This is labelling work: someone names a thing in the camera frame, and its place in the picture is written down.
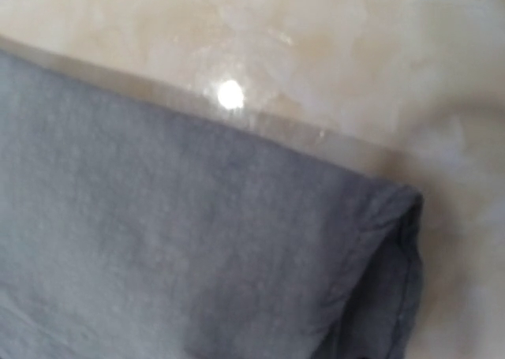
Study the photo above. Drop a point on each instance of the grey long sleeve shirt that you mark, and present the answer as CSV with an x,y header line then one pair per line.
x,y
132,231

